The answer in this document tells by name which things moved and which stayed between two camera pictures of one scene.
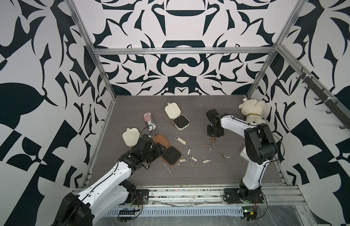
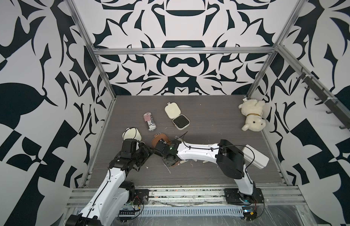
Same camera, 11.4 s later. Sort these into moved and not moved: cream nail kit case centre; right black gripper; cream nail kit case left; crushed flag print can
Moved: right black gripper
Not moved: cream nail kit case centre; crushed flag print can; cream nail kit case left
